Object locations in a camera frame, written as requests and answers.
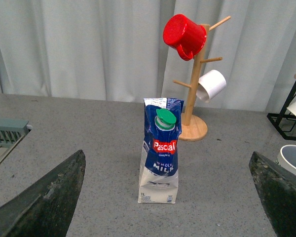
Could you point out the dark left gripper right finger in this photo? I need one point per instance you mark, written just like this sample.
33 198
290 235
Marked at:
276 188

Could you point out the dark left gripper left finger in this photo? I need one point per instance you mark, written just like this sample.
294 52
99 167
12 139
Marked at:
46 208

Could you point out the white ribbed mug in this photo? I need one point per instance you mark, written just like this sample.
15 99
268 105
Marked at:
287 158

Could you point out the blue white milk carton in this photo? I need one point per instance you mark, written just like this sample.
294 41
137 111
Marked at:
159 177

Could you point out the green dish rack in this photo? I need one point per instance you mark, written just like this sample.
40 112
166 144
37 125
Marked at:
12 132

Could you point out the wooden mug tree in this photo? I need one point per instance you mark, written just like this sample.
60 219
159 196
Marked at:
193 127

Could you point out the white mug on tree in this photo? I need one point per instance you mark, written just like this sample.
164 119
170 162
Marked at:
210 85

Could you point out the grey curtain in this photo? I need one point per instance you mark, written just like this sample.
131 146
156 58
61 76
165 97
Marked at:
113 49

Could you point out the red plastic mug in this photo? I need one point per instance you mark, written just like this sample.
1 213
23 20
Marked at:
185 36

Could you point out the black wire mug rack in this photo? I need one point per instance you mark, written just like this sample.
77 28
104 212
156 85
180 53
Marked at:
285 122

